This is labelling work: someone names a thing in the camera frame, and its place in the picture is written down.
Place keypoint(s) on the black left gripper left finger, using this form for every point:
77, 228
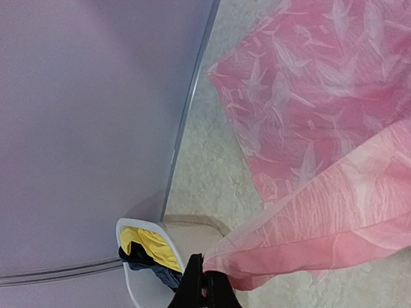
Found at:
189, 294

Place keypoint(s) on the dark blue garment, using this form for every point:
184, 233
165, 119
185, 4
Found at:
138, 260

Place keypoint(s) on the yellow garment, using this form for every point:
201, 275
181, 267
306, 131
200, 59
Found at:
153, 243

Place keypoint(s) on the white plastic laundry basket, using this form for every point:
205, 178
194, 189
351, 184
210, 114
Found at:
184, 238

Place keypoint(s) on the pink patterned shorts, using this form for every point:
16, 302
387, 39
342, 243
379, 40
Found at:
318, 96

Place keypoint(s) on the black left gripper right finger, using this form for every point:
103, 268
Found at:
217, 291

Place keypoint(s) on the left aluminium frame post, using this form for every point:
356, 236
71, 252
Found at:
206, 33

